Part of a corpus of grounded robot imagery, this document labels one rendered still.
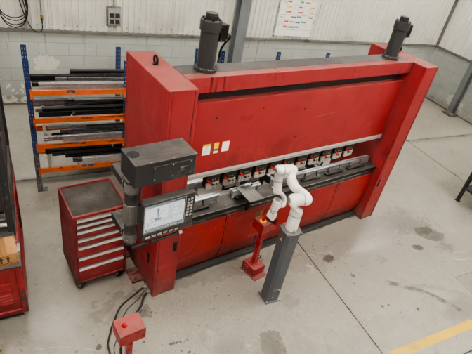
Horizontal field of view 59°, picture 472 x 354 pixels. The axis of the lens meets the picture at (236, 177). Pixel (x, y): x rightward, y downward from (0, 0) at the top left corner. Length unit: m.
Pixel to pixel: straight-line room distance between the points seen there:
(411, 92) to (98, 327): 4.32
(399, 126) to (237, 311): 3.01
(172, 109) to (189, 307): 2.18
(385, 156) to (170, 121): 3.36
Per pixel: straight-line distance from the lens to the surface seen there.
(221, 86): 3.60
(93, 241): 4.20
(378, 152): 5.87
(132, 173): 2.96
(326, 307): 4.91
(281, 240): 4.12
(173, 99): 3.17
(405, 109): 5.56
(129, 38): 7.87
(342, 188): 5.62
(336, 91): 4.64
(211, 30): 3.45
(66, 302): 4.59
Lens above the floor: 3.55
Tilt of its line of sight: 34 degrees down
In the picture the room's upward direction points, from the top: 12 degrees clockwise
